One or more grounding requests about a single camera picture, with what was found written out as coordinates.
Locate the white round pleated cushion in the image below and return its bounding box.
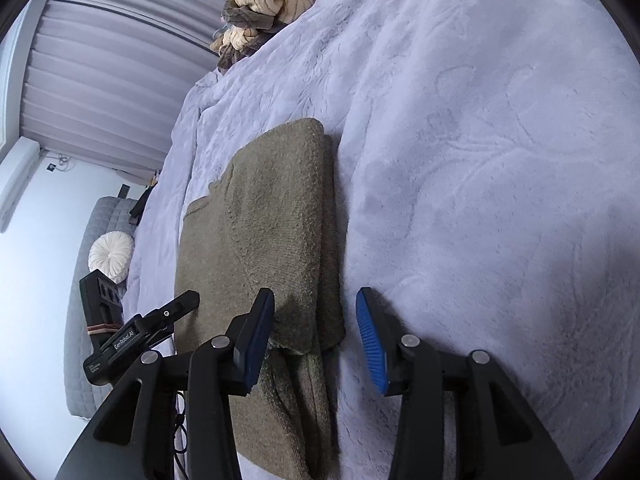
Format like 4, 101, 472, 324
88, 231, 136, 285

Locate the lavender plush blanket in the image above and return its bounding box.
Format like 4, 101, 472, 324
120, 0, 640, 480

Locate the black bag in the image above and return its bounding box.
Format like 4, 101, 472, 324
128, 172, 157, 227

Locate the grey pleated curtain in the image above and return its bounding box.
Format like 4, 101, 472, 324
20, 0, 266, 182

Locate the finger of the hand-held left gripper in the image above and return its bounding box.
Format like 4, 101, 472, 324
142, 289, 201, 334

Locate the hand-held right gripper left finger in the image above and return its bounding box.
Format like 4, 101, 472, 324
55, 287, 277, 480

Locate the brown knit garment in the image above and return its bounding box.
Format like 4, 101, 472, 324
216, 0, 286, 72

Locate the olive knit sweater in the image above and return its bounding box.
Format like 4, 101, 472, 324
174, 118, 347, 480

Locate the black cable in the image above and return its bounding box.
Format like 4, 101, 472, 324
171, 392, 193, 480

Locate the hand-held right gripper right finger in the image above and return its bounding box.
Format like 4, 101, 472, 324
355, 287, 576, 480

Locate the grey quilted headboard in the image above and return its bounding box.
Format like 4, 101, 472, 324
62, 195, 146, 418

